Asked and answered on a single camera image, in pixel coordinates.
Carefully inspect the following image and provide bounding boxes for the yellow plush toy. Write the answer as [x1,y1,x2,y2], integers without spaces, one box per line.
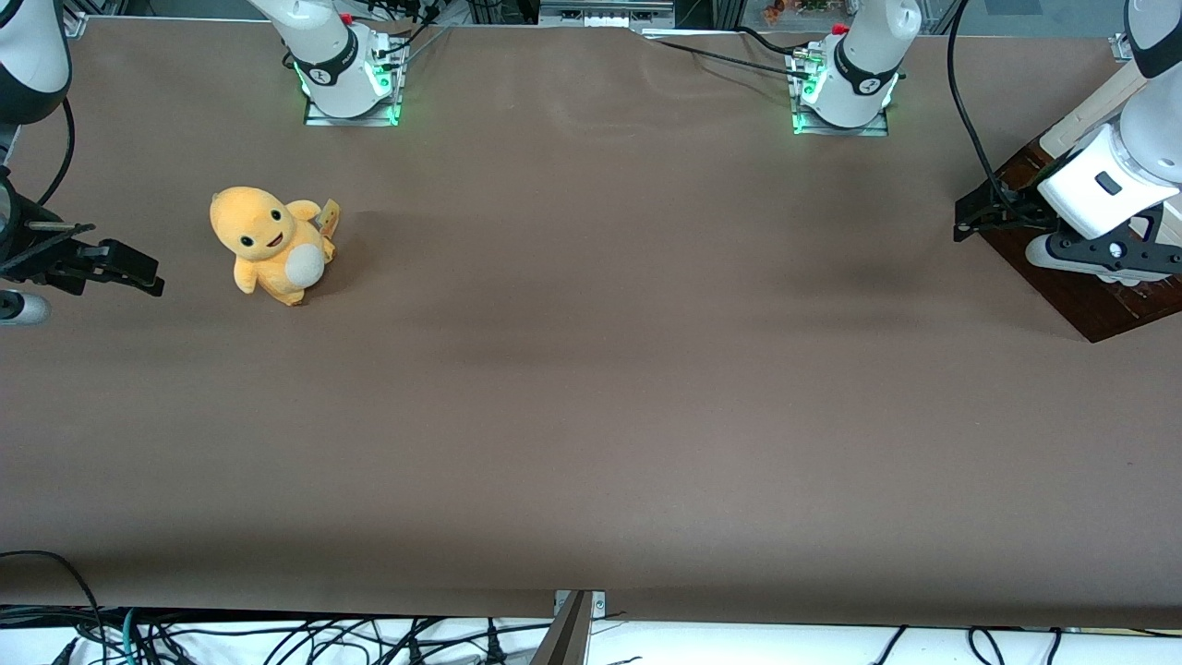
[209,186,341,307]

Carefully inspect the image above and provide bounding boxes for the short black table cable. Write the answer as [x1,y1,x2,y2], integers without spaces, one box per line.
[734,25,814,58]

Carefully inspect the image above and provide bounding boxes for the brown table cover sheet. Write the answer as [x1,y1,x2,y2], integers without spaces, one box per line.
[0,14,1182,629]

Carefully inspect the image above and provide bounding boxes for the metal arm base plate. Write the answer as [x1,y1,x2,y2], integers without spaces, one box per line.
[791,102,890,138]
[303,88,404,127]

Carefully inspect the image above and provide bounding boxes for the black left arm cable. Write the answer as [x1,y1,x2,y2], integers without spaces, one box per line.
[947,0,1028,221]

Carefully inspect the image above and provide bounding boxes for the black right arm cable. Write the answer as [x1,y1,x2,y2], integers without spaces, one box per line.
[35,95,77,208]

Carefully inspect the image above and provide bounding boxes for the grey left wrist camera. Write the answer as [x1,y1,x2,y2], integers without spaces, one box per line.
[1027,211,1182,285]

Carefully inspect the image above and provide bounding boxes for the orange background items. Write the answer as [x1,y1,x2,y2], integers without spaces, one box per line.
[760,0,837,25]

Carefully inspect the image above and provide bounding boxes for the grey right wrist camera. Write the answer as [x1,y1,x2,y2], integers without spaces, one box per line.
[0,290,53,326]

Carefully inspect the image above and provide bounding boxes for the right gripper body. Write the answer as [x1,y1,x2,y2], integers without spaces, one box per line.
[0,174,21,271]

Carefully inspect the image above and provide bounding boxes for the brown wooden drawer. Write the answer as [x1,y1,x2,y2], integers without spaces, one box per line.
[981,212,1182,345]

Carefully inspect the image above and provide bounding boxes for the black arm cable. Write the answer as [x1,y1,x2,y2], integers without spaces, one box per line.
[947,0,1028,221]
[35,95,77,208]

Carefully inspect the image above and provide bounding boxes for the grey metal box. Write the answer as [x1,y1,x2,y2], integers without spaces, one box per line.
[538,0,675,27]

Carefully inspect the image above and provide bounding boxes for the cream and brown drawer cabinet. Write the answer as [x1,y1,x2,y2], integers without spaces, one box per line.
[979,63,1182,345]

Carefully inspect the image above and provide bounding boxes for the metal table bracket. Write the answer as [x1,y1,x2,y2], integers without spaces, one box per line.
[531,589,608,665]

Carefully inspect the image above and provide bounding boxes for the black looped cable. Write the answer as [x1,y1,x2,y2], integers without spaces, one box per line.
[0,550,110,665]

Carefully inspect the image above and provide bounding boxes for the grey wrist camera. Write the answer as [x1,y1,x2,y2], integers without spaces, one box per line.
[1027,211,1182,285]
[0,290,53,326]

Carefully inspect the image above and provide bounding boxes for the long black table cable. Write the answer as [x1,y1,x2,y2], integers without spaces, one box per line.
[642,35,818,80]

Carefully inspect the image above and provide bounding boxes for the black base cable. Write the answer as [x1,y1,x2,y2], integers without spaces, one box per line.
[356,0,453,58]

